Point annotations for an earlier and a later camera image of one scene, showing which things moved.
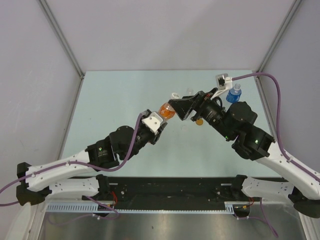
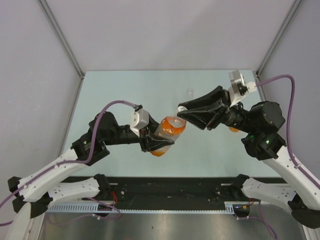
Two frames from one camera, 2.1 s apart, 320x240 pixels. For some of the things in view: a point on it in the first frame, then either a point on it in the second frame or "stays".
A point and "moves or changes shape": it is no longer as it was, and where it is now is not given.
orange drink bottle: x=166 y=111 to x=170 y=128
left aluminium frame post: x=62 y=38 stays
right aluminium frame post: x=288 y=19 stays
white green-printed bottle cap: x=175 y=96 moves or changes shape
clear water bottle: x=190 y=91 stays
